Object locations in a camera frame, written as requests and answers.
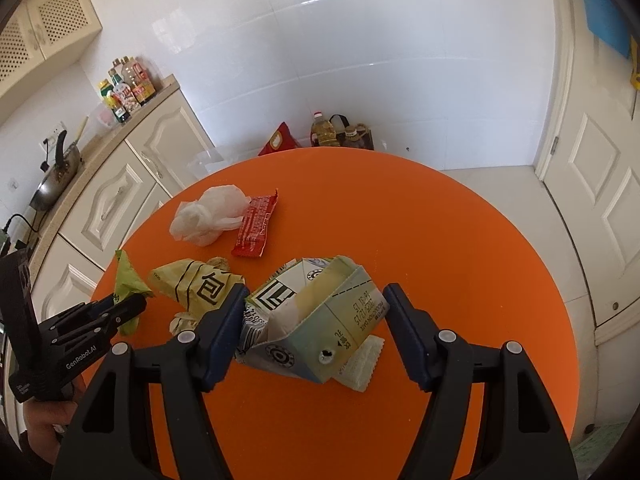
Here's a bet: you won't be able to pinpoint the green plastic bag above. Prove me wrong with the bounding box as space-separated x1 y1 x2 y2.
114 250 155 337

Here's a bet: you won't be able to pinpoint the red snack bag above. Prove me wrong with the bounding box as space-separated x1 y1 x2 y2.
257 121 302 157

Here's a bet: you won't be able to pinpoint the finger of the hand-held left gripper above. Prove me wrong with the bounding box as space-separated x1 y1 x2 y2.
42 294 118 336
55 292 148 347

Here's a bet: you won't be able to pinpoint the blue apron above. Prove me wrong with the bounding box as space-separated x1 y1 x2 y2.
575 0 632 58

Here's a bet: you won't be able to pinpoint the steel wok with black handle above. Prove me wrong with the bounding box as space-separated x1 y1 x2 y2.
30 130 86 211

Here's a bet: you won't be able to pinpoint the white serrated edge wrapper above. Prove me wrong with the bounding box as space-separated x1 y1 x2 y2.
336 335 386 392

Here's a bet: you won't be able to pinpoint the white printed milk carton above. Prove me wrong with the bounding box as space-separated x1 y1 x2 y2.
235 255 390 385

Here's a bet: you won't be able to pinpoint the yellow cooking oil bottle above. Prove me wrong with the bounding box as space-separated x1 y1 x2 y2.
310 110 338 148

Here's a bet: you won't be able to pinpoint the brown cardboard box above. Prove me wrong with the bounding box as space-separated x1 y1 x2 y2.
327 114 375 152

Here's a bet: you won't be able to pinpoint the black power cable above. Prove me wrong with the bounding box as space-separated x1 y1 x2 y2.
2 212 41 250

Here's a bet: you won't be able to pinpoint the person's left hand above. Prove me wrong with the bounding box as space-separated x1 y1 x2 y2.
22 384 86 463

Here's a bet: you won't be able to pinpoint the white wall socket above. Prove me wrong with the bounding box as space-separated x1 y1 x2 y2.
42 121 68 150

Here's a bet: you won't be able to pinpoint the red snack wrapper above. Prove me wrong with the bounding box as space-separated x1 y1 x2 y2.
231 189 279 258

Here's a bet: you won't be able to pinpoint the white panel door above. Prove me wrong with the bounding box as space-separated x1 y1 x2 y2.
532 0 640 348

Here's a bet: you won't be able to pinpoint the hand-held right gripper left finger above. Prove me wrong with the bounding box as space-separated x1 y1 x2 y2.
51 282 251 480

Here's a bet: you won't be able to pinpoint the small crumpled white film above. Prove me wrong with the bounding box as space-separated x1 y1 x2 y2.
169 310 201 336

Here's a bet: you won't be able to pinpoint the green floor mat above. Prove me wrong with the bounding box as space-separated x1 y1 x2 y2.
570 422 631 466

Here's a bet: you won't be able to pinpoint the cluster of condiment bottles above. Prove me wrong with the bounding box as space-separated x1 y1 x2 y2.
97 55 157 125

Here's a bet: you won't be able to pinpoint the crumpled white plastic bag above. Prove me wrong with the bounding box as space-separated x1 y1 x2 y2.
169 185 249 247

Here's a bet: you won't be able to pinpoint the cream lower cabinets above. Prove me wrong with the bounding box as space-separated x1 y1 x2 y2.
30 92 216 321

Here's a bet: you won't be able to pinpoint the yellow printed wrapper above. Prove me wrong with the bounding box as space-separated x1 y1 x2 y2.
150 257 247 322

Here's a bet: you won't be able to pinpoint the cream lattice door cabinet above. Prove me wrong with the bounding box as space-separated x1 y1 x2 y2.
0 0 103 106

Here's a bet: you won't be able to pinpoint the beige stone countertop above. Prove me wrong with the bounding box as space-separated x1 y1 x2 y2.
0 74 181 261

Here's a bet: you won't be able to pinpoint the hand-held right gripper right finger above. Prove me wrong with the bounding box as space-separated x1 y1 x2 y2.
382 282 581 480

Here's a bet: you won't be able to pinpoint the grey apron with yellow trim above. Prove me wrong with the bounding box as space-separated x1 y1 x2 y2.
627 35 640 92

